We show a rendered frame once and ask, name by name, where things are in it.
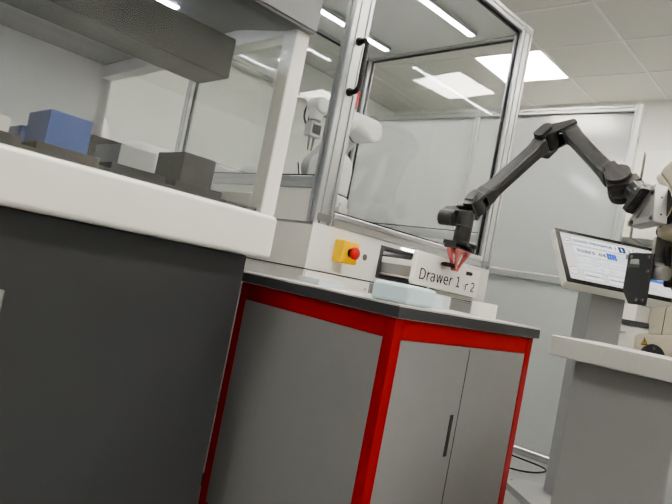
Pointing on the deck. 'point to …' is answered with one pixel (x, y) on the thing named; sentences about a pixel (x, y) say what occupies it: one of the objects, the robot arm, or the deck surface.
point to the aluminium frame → (306, 205)
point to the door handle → (360, 66)
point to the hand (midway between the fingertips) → (454, 268)
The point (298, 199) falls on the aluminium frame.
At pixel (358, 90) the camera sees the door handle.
